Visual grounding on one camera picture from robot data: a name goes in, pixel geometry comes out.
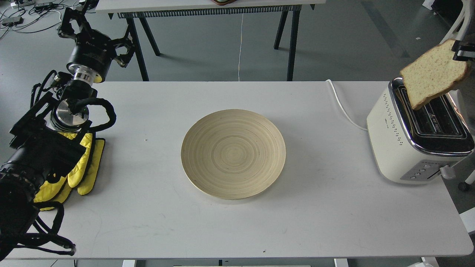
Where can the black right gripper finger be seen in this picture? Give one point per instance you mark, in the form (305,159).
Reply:
(463,51)

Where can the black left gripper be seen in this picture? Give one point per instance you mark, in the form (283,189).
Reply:
(90,55)

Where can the slice of brown bread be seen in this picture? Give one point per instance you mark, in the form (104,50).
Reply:
(433,74)

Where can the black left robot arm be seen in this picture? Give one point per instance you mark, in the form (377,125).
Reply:
(47,139)

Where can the cream white toaster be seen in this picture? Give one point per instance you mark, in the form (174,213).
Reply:
(417,146)

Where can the background table with black legs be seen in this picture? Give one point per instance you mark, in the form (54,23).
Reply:
(204,34)

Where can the yellow oven mitt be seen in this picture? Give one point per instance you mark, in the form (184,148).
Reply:
(81,178)

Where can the round bamboo plate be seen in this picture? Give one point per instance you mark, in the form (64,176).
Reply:
(233,154)

